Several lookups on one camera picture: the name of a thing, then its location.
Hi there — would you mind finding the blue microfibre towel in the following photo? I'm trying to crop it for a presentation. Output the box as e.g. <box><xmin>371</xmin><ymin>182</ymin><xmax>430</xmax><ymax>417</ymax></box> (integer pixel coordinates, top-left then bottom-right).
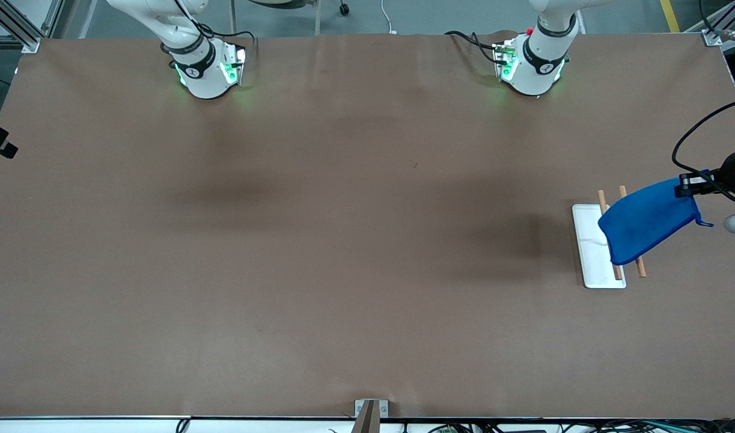
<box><xmin>597</xmin><ymin>176</ymin><xmax>715</xmax><ymax>266</ymax></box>

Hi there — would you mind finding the white towel rack stand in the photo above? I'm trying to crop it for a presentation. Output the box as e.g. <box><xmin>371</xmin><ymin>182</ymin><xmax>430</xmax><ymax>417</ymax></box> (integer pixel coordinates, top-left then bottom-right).
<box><xmin>572</xmin><ymin>203</ymin><xmax>627</xmax><ymax>289</ymax></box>

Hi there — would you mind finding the brown paper table cover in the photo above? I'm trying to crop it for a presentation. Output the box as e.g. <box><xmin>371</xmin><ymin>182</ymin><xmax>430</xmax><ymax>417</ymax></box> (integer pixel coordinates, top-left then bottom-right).
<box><xmin>0</xmin><ymin>33</ymin><xmax>735</xmax><ymax>420</ymax></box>

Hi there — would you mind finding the grey chair base with caster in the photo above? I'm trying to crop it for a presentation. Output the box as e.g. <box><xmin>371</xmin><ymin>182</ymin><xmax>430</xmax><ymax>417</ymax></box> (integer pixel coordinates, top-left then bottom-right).
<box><xmin>229</xmin><ymin>0</ymin><xmax>351</xmax><ymax>37</ymax></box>

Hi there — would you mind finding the aluminium frame profile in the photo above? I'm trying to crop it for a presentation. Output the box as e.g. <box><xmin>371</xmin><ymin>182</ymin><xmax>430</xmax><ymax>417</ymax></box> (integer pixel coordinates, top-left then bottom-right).
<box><xmin>701</xmin><ymin>0</ymin><xmax>735</xmax><ymax>48</ymax></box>
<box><xmin>0</xmin><ymin>0</ymin><xmax>61</xmax><ymax>55</ymax></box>

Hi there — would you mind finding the black right arm base cable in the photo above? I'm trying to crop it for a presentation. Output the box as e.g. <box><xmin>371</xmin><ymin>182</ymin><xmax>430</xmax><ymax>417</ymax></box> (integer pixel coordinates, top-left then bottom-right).
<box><xmin>163</xmin><ymin>0</ymin><xmax>258</xmax><ymax>61</ymax></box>

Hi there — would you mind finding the black arm base cable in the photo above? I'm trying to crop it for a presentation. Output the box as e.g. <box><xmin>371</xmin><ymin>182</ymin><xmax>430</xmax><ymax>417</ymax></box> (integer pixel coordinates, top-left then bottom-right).
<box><xmin>444</xmin><ymin>30</ymin><xmax>503</xmax><ymax>64</ymax></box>
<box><xmin>163</xmin><ymin>0</ymin><xmax>258</xmax><ymax>61</ymax></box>

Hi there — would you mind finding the cable tangle below table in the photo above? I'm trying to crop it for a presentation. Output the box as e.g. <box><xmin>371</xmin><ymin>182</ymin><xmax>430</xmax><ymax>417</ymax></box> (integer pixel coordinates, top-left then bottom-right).
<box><xmin>403</xmin><ymin>419</ymin><xmax>735</xmax><ymax>433</ymax></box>

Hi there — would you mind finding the black left arm base cable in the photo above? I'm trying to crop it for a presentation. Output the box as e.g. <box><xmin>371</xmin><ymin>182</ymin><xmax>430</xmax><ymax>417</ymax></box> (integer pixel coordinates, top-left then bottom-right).
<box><xmin>444</xmin><ymin>30</ymin><xmax>503</xmax><ymax>64</ymax></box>

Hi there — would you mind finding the white floor cable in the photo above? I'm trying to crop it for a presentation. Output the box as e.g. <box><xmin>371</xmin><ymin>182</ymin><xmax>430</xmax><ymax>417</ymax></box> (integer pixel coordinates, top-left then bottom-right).
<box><xmin>380</xmin><ymin>0</ymin><xmax>399</xmax><ymax>35</ymax></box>

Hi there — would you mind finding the metal table edge bracket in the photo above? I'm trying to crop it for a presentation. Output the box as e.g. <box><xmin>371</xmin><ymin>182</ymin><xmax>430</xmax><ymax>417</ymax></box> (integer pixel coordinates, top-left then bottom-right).
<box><xmin>355</xmin><ymin>399</ymin><xmax>389</xmax><ymax>419</ymax></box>

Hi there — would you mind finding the metal mounting post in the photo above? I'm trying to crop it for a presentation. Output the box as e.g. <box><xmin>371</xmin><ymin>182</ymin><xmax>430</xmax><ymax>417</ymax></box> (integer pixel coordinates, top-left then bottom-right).
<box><xmin>351</xmin><ymin>400</ymin><xmax>380</xmax><ymax>433</ymax></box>

